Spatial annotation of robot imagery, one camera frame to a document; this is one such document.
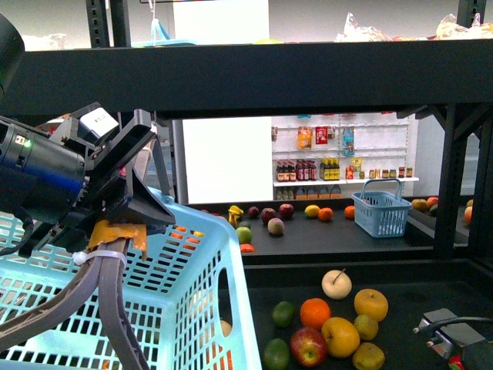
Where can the yellow orange apple front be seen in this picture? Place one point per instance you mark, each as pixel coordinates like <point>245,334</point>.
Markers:
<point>341,337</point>

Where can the kiwi back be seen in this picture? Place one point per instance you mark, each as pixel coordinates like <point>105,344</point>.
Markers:
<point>367,327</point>

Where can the white pear front left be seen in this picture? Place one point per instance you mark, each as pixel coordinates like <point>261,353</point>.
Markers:
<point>226,328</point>

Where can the pink green peach far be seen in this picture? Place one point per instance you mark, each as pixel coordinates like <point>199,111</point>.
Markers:
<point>275,226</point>

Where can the green apple far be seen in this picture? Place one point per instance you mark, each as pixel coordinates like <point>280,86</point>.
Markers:
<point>244,235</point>

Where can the black shelf frame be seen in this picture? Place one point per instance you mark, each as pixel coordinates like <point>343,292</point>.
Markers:
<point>451,80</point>

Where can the yellow lemon far shelf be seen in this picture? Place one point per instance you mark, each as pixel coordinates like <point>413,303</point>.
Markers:
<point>312,211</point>

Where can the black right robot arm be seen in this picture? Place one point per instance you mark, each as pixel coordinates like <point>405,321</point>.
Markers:
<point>477,356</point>

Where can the green avocado middle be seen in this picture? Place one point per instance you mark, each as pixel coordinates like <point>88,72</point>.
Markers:
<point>276,355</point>

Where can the orange tangerine middle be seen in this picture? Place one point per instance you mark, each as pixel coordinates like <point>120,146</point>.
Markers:
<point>314,312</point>

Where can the white pear with stem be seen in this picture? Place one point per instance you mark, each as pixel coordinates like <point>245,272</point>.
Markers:
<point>336,284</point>

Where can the light blue shopping basket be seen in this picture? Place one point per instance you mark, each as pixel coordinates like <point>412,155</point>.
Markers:
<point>192,278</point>

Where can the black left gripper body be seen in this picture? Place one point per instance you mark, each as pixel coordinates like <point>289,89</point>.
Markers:
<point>67,182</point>

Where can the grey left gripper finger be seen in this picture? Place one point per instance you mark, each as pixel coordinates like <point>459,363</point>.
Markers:
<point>115,322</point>
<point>55,310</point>

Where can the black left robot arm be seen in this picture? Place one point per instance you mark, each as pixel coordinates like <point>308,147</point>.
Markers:
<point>9,193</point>

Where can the yellow orange apple back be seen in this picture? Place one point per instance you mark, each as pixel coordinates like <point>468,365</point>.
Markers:
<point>372,303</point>

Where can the orange far shelf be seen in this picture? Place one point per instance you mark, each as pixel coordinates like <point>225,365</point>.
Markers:
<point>325,214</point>

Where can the green lime middle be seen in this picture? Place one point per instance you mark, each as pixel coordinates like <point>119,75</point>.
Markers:
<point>283,314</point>

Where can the small blue basket far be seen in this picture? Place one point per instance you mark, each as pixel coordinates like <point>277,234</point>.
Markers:
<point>380,213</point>

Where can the kiwi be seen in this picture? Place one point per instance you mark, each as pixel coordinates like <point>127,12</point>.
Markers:
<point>367,327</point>
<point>368,357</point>

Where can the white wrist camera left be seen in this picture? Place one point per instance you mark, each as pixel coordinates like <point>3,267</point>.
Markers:
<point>97,123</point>

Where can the yellow orange apple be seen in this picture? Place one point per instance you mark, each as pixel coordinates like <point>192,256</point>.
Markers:
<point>372,303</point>
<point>341,337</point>

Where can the yellow banana bunch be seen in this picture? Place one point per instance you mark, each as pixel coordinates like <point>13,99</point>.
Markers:
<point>234,215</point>

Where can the kiwi front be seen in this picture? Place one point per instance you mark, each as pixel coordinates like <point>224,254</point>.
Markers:
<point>368,357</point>

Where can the red apple middle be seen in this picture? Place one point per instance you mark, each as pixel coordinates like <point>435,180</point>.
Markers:
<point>308,347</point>

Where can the dark red apple far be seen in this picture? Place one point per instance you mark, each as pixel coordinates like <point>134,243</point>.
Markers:
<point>286,211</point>

